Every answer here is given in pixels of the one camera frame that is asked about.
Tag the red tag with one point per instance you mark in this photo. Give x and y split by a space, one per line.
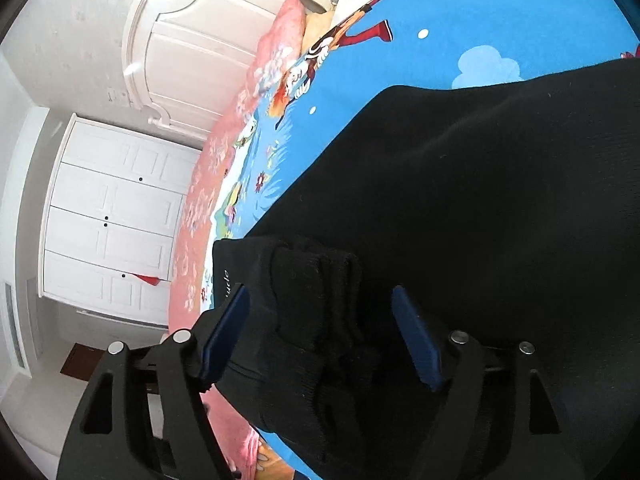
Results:
146 279

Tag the white wardrobe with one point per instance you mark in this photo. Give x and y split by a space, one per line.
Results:
110 230

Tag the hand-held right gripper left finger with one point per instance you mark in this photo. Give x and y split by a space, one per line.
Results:
226 335

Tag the yellow pillow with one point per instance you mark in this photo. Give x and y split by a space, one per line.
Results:
316 27

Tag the white wooden headboard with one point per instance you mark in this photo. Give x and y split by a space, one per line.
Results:
200 50

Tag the white wall vent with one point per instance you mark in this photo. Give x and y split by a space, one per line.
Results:
12 325

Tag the pink floral bedsheet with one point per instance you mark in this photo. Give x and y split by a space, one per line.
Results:
200 230

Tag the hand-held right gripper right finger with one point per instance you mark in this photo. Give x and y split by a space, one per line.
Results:
417 340

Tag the black pants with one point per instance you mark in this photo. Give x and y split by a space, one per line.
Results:
450 210

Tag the blue cartoon printed blanket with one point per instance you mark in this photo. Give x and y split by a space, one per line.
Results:
440 10

